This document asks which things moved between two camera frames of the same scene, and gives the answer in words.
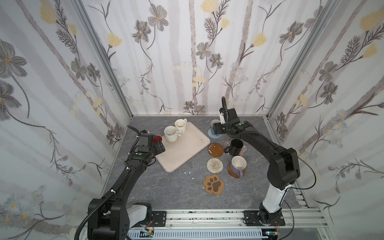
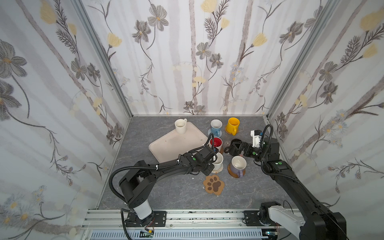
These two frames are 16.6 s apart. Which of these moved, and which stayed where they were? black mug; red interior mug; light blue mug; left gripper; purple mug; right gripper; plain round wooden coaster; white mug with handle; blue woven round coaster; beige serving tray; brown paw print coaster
Moved: right gripper; left gripper; red interior mug
Stayed: light blue mug; black mug; white mug with handle; purple mug; brown paw print coaster; blue woven round coaster; plain round wooden coaster; beige serving tray
